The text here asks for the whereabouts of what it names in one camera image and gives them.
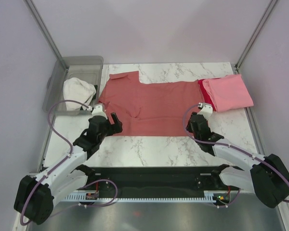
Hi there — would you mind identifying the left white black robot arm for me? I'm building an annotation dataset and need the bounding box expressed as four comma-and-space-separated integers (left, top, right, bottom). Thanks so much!
13, 109, 122, 226

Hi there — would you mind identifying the aluminium frame post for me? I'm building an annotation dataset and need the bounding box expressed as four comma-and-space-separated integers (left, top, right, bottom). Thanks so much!
231, 0, 279, 74
24, 0, 67, 69

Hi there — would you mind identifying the white crumpled t-shirt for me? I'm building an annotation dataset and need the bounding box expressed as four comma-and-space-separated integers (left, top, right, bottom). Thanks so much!
63, 77, 89, 111

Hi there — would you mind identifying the white slotted cable duct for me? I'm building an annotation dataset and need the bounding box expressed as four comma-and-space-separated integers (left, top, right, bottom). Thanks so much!
62, 191, 216, 203

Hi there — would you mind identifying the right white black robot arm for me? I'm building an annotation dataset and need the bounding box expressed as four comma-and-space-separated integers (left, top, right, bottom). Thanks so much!
183, 112, 289, 208

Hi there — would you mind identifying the magenta red folded t-shirt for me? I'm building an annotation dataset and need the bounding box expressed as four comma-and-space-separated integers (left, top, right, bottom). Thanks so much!
198, 79, 216, 111

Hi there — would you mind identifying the salmon red t-shirt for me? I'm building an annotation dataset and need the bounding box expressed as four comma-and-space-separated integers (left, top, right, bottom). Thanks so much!
99, 71, 203, 137

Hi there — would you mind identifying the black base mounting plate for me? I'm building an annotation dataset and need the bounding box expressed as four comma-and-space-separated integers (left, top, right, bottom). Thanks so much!
77, 165, 238, 198

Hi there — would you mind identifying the grey transparent plastic bin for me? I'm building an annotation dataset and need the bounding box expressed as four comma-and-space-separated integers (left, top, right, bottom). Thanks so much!
42, 56, 104, 113

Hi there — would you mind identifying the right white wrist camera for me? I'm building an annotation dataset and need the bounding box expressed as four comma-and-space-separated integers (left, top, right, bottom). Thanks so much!
198, 103, 213, 120

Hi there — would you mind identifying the left aluminium frame post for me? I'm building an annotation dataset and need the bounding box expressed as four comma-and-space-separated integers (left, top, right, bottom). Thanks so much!
24, 0, 67, 69

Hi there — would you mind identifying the right aluminium frame post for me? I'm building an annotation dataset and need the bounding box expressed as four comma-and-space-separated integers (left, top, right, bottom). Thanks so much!
231, 0, 279, 74

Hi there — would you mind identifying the light pink folded t-shirt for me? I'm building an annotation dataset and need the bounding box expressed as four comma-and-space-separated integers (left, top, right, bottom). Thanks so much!
203, 74, 254, 112

